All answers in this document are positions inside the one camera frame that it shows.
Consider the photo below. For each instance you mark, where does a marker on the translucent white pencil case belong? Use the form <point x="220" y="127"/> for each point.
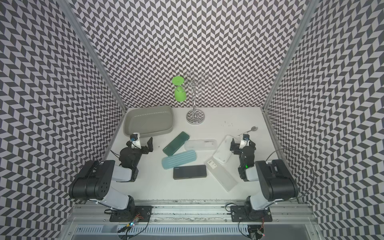
<point x="200" y="145"/>

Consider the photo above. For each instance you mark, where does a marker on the black pencil case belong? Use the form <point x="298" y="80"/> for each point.
<point x="190" y="172"/>

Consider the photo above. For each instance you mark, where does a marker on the long frosted pencil case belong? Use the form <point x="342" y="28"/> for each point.
<point x="221" y="174"/>

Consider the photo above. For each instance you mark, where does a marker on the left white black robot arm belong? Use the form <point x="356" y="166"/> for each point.
<point x="93" y="182"/>

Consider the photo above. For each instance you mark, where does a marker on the chrome cup tree stand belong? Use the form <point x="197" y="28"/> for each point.
<point x="196" y="84"/>

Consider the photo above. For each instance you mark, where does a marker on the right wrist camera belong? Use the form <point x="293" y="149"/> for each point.
<point x="245" y="141"/>

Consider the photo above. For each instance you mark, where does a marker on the aluminium front rail frame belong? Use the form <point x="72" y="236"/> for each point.
<point x="183" y="219"/>

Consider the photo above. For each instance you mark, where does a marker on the light blue ribbed pencil case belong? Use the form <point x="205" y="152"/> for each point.
<point x="179" y="159"/>

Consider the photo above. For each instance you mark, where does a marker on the grey storage box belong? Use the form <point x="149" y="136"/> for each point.
<point x="149" y="122"/>

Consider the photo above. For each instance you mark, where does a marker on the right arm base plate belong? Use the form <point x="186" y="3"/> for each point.
<point x="243" y="214"/>

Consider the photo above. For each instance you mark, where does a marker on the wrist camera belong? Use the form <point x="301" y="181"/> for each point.
<point x="245" y="141"/>
<point x="135" y="141"/>

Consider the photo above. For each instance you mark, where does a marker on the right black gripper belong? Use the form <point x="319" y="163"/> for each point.
<point x="235" y="146"/>

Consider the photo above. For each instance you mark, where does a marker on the hello kitty spoon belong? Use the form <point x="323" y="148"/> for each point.
<point x="253" y="129"/>

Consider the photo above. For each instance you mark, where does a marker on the green plastic goblet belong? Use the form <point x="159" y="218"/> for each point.
<point x="179" y="93"/>

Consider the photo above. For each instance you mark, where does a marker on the white flat pencil case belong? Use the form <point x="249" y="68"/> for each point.
<point x="223" y="152"/>

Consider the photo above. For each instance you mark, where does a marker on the dark green pencil case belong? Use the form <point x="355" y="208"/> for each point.
<point x="176" y="144"/>

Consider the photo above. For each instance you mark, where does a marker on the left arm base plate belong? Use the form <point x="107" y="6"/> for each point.
<point x="124" y="216"/>

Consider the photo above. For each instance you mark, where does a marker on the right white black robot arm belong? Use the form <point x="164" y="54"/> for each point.
<point x="276" y="182"/>

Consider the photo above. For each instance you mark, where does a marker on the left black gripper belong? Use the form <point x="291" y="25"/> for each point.
<point x="150" y="147"/>

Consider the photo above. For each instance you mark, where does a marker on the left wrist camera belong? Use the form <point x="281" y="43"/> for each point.
<point x="135" y="141"/>

